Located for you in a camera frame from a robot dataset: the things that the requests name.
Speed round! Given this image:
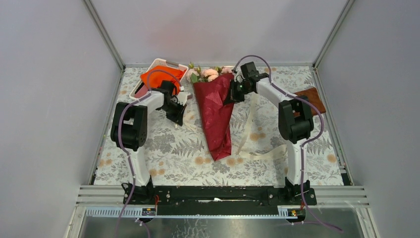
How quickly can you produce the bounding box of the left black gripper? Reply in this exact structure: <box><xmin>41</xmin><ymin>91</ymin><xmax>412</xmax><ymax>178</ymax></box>
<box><xmin>158</xmin><ymin>100</ymin><xmax>186</xmax><ymax>126</ymax></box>

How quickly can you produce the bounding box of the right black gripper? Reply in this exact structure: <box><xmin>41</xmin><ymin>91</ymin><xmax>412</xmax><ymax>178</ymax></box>
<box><xmin>223</xmin><ymin>80</ymin><xmax>252</xmax><ymax>106</ymax></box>

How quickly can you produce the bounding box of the dark red wrapping paper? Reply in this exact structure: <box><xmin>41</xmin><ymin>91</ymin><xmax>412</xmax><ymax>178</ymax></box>
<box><xmin>193</xmin><ymin>73</ymin><xmax>234</xmax><ymax>161</ymax></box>

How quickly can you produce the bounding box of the pink fake flower bunch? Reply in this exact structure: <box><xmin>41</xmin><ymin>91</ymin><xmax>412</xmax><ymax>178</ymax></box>
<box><xmin>185</xmin><ymin>62</ymin><xmax>233</xmax><ymax>83</ymax></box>

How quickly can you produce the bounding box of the cream printed ribbon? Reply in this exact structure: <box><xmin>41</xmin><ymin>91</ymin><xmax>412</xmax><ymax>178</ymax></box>
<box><xmin>183</xmin><ymin>93</ymin><xmax>289</xmax><ymax>161</ymax></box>

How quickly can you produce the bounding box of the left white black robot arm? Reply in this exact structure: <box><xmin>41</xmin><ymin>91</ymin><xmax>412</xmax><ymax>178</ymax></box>
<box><xmin>110</xmin><ymin>81</ymin><xmax>191</xmax><ymax>204</ymax></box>

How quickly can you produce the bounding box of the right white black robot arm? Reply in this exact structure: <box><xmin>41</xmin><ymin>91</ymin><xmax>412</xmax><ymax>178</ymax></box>
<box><xmin>223</xmin><ymin>62</ymin><xmax>314</xmax><ymax>204</ymax></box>

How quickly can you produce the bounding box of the pink paper sheet in basket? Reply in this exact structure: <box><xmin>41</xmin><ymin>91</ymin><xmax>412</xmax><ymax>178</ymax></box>
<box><xmin>134</xmin><ymin>83</ymin><xmax>149</xmax><ymax>99</ymax></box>

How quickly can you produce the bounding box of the orange folded cloth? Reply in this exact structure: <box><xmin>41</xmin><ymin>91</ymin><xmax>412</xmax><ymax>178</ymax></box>
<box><xmin>140</xmin><ymin>65</ymin><xmax>186</xmax><ymax>95</ymax></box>

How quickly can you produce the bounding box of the floral patterned table mat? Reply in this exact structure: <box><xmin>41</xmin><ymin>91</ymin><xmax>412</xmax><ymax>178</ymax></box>
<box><xmin>94</xmin><ymin>66</ymin><xmax>344</xmax><ymax>186</ymax></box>

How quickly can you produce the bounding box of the white plastic basket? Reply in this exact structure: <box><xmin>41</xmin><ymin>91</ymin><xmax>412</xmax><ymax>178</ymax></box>
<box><xmin>129</xmin><ymin>58</ymin><xmax>189</xmax><ymax>100</ymax></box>

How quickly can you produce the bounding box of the brown folded cloth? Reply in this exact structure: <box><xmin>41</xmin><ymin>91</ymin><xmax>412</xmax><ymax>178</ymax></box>
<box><xmin>295</xmin><ymin>87</ymin><xmax>326</xmax><ymax>114</ymax></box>

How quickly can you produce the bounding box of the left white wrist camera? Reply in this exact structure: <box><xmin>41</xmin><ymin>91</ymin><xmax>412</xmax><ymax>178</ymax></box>
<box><xmin>177</xmin><ymin>91</ymin><xmax>193</xmax><ymax>104</ymax></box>

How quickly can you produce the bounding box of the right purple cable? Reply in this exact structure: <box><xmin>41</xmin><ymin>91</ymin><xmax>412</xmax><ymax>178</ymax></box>
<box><xmin>231</xmin><ymin>55</ymin><xmax>344</xmax><ymax>233</ymax></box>

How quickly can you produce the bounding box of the purple cable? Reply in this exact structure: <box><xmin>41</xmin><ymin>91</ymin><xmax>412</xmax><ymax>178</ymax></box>
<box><xmin>231</xmin><ymin>55</ymin><xmax>344</xmax><ymax>233</ymax></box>
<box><xmin>113</xmin><ymin>69</ymin><xmax>184</xmax><ymax>238</ymax></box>

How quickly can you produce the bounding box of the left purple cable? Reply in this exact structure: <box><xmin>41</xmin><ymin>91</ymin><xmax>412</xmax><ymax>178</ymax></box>
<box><xmin>113</xmin><ymin>69</ymin><xmax>184</xmax><ymax>238</ymax></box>

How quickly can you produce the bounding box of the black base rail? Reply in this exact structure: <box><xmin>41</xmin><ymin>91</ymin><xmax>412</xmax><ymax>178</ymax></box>
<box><xmin>121</xmin><ymin>183</ymin><xmax>317</xmax><ymax>216</ymax></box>

